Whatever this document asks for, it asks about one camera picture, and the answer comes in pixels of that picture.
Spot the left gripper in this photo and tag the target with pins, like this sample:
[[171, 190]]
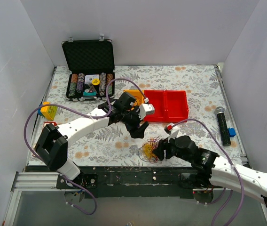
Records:
[[133, 124]]

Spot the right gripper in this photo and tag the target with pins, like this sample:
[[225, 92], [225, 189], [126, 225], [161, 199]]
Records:
[[167, 150]]

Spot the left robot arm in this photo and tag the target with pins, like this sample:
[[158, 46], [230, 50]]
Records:
[[54, 141]]

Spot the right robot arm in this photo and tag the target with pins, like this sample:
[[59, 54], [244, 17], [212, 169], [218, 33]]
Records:
[[215, 169]]

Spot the yellow plastic bin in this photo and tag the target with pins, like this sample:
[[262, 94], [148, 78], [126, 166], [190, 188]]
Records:
[[137, 95]]

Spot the red bin left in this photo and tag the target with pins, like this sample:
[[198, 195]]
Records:
[[157, 99]]

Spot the red bin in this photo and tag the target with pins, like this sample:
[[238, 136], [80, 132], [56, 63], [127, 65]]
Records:
[[176, 106], [157, 99]]

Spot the red bin right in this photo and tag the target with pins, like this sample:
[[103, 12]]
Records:
[[176, 106]]

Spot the triangular all in marker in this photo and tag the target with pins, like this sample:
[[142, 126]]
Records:
[[92, 89]]

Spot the black orange chip stack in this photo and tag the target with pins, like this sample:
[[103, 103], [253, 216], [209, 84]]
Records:
[[109, 78]]

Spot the teal card holder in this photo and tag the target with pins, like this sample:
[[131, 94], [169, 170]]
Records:
[[89, 94]]

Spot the yellow big blind button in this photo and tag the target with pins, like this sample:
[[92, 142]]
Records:
[[96, 82]]

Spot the purple chip stack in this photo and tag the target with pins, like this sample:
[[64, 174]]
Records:
[[80, 83]]

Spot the white playing card deck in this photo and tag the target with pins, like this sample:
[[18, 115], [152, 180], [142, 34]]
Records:
[[90, 77]]

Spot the black microphone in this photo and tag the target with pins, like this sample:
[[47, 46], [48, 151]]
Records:
[[224, 133]]

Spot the small blue block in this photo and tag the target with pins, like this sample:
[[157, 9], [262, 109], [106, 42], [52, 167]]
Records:
[[232, 132]]

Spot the green blue chip stack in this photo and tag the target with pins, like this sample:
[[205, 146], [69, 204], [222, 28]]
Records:
[[72, 92]]

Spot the red white toy block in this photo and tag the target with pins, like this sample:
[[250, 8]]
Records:
[[53, 123]]

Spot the black poker chip case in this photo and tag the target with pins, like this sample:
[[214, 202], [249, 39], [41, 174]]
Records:
[[89, 57]]

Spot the yellow green toy block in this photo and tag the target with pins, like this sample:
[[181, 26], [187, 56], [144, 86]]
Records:
[[48, 112]]

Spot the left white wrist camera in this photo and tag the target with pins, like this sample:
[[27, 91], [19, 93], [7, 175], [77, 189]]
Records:
[[146, 109]]

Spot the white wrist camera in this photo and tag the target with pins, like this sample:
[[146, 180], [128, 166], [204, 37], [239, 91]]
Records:
[[146, 109], [172, 131]]

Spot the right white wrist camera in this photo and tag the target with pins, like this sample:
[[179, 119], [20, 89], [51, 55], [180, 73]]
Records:
[[172, 131]]

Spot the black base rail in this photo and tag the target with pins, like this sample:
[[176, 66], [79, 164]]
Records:
[[111, 182]]

